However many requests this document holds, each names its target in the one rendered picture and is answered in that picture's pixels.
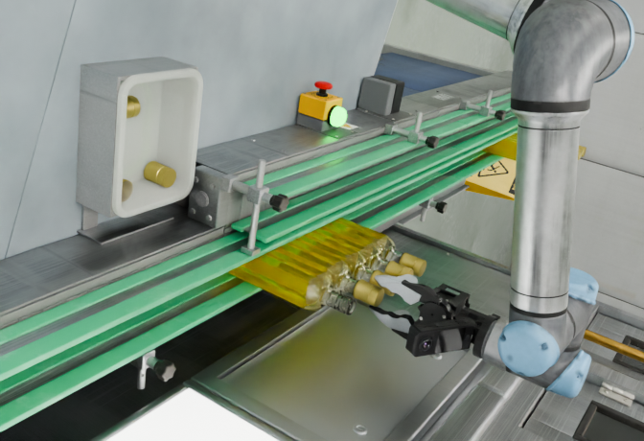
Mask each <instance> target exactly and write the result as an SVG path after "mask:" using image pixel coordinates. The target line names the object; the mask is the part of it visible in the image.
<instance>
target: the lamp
mask: <svg viewBox="0 0 644 441"><path fill-rule="evenodd" d="M346 119H347V111H346V110H345V109H344V108H343V107H340V106H338V105H333V106H332V107H331V109H330V111H329V113H328V118H327V120H328V124H329V125H331V126H335V127H341V126H343V125H344V123H345V121H346Z"/></svg>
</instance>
